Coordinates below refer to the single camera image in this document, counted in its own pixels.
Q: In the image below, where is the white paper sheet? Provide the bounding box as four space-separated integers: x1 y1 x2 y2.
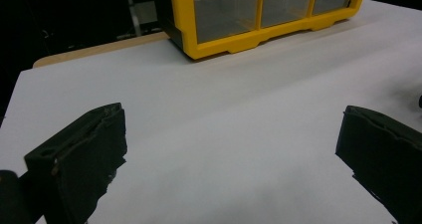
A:
0 0 422 224

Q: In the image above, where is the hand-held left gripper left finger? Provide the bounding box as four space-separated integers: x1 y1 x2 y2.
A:
23 103 128 224

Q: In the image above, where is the yellow drawer organizer cabinet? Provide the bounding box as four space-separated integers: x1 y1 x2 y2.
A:
158 0 366 61

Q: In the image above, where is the grey metal frame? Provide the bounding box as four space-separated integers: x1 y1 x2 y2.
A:
122 0 159 40

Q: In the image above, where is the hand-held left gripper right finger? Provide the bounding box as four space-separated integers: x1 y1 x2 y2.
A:
334 105 422 224

